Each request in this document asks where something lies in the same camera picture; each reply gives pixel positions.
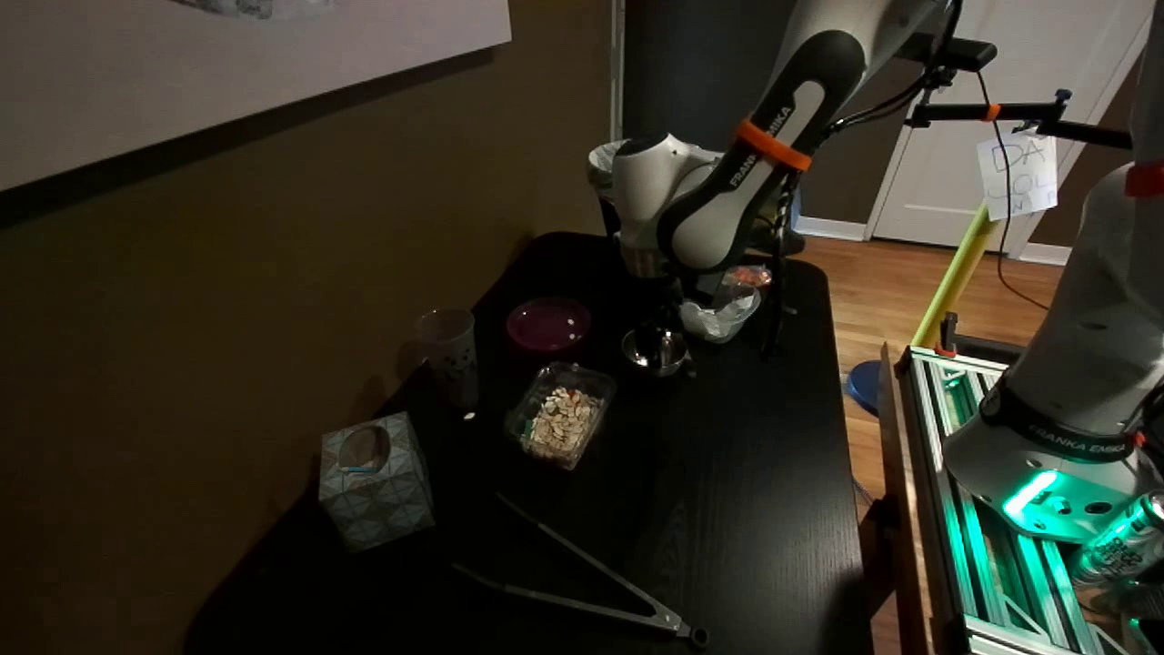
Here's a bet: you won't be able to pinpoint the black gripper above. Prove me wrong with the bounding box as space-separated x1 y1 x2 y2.
636 267 690 338

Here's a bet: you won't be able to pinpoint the silver metal bowl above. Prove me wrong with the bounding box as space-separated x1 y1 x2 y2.
617 324 693 377

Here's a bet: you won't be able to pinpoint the crumpled white tissue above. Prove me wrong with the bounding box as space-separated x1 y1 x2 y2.
681 286 761 342

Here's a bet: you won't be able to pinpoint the clear container with white snacks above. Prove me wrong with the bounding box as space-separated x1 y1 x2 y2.
503 360 617 474

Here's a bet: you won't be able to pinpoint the blue round floor object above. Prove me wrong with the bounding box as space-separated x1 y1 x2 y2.
844 360 901 420

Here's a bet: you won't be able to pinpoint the yellow green bar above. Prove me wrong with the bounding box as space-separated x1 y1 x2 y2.
911 204 999 352

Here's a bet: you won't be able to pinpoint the white panel door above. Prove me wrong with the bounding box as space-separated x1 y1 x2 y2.
866 0 1157 253

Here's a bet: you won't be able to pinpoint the metal tongs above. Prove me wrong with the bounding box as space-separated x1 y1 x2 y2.
447 488 710 646

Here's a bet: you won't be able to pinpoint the wooden side board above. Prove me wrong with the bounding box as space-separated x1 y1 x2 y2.
875 342 944 655

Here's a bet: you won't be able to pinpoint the white paper sheet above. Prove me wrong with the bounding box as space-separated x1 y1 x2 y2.
974 127 1062 223

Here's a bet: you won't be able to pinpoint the black camera on boom stand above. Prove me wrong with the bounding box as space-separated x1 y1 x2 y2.
901 33 1138 156

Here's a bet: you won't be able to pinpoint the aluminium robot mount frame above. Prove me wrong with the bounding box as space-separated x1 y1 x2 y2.
901 342 1164 655

